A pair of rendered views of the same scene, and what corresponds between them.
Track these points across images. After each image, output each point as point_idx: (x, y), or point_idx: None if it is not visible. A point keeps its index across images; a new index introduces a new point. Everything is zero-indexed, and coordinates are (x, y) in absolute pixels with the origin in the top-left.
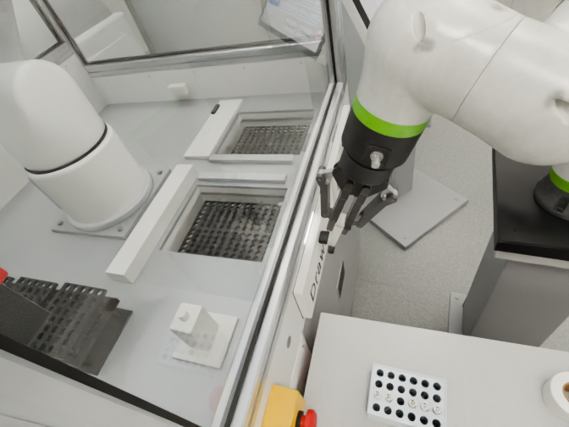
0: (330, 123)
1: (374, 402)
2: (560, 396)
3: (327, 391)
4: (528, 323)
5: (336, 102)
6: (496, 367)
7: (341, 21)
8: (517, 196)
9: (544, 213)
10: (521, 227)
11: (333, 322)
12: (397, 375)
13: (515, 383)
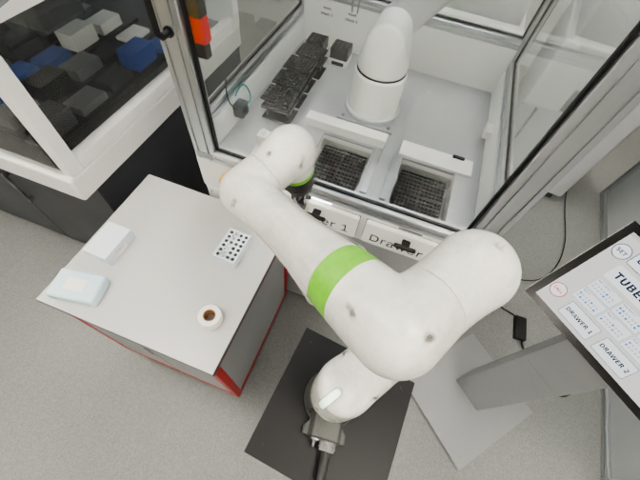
0: (405, 219)
1: (233, 231)
2: (210, 308)
3: None
4: None
5: (432, 229)
6: (236, 296)
7: (510, 221)
8: None
9: (320, 368)
10: (312, 346)
11: None
12: (242, 244)
13: (226, 300)
